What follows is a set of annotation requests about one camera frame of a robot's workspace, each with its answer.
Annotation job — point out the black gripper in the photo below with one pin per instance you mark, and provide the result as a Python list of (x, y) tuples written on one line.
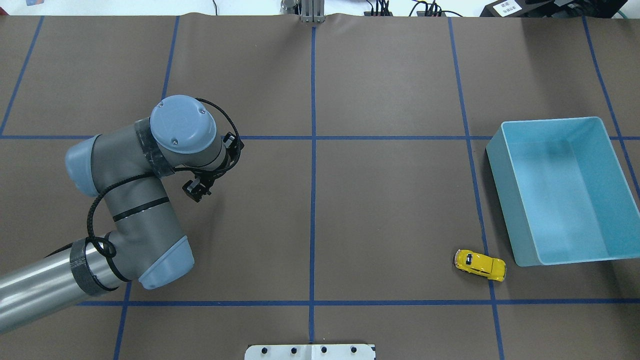
[(196, 189)]

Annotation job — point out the yellow beetle toy car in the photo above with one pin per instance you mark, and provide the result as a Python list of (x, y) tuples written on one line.
[(479, 264)]

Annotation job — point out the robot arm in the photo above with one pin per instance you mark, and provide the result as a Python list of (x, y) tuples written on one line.
[(132, 230)]

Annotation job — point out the black labelled device box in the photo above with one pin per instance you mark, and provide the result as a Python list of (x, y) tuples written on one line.
[(513, 8)]

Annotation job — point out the light blue plastic bin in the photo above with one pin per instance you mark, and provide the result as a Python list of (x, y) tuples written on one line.
[(562, 191)]

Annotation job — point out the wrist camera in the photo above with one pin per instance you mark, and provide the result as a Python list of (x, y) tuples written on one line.
[(233, 144)]

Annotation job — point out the aluminium frame post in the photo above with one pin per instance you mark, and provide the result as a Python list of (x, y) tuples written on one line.
[(312, 11)]

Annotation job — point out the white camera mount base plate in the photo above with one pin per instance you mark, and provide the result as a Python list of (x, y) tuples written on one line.
[(358, 351)]

